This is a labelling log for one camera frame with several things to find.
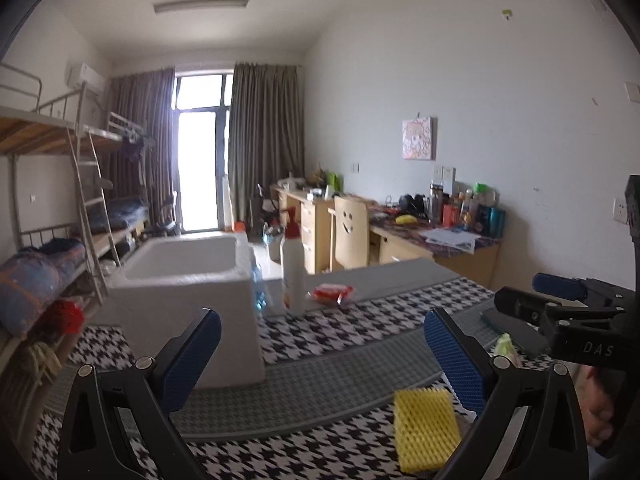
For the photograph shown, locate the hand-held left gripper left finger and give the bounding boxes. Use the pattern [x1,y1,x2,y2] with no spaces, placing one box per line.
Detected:
[56,307,222,480]

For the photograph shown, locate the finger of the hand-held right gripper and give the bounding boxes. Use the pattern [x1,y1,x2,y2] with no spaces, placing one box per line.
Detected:
[493,286,567,335]
[532,272,621,307]

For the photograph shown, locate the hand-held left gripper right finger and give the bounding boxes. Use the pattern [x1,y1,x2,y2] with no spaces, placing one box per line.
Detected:
[422,307,591,480]

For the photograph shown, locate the pale green foam net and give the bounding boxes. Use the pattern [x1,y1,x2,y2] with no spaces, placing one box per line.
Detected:
[492,332,521,367]

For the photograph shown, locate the white foam box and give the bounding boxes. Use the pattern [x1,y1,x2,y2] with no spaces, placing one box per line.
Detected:
[106,234,267,392]

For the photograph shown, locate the yellow foam net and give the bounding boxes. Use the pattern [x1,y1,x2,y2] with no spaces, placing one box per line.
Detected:
[393,387,464,474]

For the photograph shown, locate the person's right hand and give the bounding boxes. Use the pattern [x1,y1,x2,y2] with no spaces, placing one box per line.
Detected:
[575,364,617,442]

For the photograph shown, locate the wooden desk with patterned cover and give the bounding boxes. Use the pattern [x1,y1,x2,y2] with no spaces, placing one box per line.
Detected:
[369,204,502,292]

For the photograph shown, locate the white papers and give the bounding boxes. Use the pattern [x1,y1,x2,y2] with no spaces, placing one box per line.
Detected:
[417,227,477,254]

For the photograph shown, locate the clear blue water bottle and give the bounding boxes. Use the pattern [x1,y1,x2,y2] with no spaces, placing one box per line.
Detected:
[250,260,269,314]

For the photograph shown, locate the group of bottles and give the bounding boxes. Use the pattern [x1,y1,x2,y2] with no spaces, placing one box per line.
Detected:
[427,182,507,239]

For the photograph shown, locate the houndstooth tablecloth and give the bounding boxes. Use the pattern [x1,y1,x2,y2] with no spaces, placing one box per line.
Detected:
[31,276,581,480]

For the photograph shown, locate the white pump bottle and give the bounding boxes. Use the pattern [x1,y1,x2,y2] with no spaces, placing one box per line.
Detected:
[280,206,309,315]

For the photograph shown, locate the red cloth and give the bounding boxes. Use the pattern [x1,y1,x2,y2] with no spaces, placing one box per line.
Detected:
[46,298,86,334]

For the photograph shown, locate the red snack packet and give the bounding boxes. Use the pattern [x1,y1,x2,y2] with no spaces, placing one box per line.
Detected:
[306,283,356,307]

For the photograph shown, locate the floor bag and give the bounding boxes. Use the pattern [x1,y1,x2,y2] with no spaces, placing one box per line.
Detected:
[262,225,286,262]

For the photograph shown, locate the black headphones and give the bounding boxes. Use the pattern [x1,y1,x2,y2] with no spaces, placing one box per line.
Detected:
[397,193,426,219]

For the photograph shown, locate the wooden smiley chair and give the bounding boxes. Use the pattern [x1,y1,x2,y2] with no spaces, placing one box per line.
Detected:
[332,195,371,271]

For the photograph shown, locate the blue patterned bedding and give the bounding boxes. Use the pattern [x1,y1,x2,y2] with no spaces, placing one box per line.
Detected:
[0,239,87,337]

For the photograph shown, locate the wooden desk with drawers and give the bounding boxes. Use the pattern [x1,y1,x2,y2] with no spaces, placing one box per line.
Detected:
[271,185,377,277]

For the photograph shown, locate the metal bed ladder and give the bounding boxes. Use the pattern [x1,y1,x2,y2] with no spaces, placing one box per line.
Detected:
[66,124,122,306]

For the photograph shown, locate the metal bunk bed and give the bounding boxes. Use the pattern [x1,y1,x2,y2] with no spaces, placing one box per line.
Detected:
[102,111,157,261]
[0,62,111,356]

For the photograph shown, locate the glass balcony door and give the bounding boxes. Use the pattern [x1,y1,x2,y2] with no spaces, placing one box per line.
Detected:
[172,74,236,234]

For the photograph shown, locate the brown curtain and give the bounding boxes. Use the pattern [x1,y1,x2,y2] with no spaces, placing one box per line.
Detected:
[107,67,176,233]
[228,62,306,226]

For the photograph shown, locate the white air conditioner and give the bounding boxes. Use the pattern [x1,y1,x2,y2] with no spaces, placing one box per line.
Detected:
[66,62,106,92]

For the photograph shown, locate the ceiling tube light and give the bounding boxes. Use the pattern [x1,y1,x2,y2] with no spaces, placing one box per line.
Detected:
[152,0,250,15]

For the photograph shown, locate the pink wall picture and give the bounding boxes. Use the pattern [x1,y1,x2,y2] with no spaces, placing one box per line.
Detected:
[401,116,434,161]

